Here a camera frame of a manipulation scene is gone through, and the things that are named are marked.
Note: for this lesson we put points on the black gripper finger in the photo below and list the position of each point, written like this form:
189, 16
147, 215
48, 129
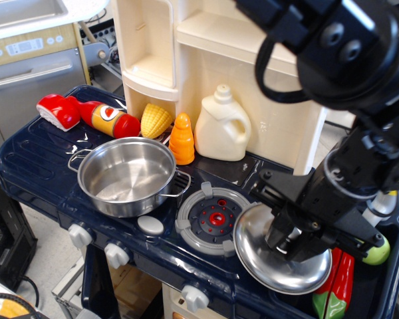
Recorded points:
277, 237
304, 245

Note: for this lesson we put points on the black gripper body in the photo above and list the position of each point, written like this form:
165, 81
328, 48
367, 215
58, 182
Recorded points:
316, 203

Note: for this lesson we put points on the stainless steel pot lid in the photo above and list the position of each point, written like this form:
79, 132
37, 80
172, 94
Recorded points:
270, 268

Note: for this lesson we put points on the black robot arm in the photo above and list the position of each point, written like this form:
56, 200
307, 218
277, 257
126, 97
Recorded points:
343, 55

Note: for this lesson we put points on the red toy chili pepper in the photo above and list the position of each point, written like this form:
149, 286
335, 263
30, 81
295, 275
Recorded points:
332, 299

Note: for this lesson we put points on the grey yellow toy faucet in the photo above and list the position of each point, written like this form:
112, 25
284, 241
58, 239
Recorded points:
381, 207

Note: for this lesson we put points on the green toy apple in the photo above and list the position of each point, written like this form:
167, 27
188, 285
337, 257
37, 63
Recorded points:
378, 255

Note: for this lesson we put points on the grey toy stove burner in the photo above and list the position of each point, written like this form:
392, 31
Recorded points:
206, 219

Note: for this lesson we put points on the grey stove knob right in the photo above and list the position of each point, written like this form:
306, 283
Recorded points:
195, 298

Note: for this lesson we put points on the grey stove knob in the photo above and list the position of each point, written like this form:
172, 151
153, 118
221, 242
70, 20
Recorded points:
116, 256
195, 298
79, 236

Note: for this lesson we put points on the cream toy detergent jug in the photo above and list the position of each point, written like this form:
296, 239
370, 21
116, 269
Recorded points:
223, 128

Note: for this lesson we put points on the orange toy cone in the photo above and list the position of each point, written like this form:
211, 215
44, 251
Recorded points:
181, 141

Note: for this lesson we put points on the grey oval button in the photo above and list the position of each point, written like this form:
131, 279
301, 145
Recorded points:
150, 225

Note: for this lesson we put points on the navy toy kitchen counter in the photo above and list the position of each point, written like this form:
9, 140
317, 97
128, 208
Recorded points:
33, 170

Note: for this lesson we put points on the yellow toy corn cob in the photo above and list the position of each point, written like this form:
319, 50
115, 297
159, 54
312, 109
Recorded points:
155, 120

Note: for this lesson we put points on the grey stove knob middle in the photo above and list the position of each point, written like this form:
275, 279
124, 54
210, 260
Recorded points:
116, 256

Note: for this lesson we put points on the cream toy kitchen shelf unit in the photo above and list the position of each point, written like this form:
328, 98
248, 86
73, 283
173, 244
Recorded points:
175, 53

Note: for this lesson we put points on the grey stove knob left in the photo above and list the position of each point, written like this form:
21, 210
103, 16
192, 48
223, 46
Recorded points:
79, 236

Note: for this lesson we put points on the red toy ketchup bottle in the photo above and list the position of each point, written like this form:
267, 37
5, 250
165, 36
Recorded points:
106, 119

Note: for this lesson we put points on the red white toy sushi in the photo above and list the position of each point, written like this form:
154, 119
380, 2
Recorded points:
58, 111

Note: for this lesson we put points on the black equipment case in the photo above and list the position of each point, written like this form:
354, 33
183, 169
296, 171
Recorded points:
17, 242

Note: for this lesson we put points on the silver toy dishwasher unit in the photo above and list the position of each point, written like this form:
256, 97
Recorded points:
41, 52

